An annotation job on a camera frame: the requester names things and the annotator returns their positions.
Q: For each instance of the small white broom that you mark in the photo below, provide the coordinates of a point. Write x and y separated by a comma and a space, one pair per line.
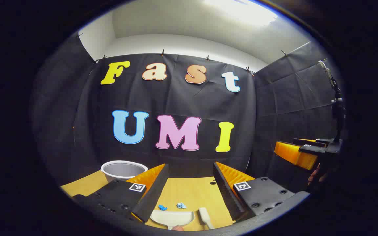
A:
204, 214

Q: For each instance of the wooden desktop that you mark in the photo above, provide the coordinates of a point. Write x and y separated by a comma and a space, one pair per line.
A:
189, 191

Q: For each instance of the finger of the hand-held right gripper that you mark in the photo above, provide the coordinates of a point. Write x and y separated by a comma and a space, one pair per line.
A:
295, 154
310, 141

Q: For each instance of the dark blue paper ball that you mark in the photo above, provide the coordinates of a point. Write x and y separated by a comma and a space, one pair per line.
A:
162, 207

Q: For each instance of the light blue paper ball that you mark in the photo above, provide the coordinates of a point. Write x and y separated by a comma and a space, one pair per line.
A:
181, 205

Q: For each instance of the black backdrop cloth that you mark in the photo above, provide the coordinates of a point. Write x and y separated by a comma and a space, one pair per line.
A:
176, 98

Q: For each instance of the white plastic dustpan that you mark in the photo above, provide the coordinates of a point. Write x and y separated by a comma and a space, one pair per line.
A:
172, 217

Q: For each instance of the white garbage bin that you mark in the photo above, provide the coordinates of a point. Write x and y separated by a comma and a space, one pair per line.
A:
123, 171

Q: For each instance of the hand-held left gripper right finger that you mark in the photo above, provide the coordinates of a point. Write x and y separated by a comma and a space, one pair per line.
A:
226, 191

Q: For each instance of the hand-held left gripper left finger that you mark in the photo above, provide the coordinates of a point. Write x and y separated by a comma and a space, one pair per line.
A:
154, 190

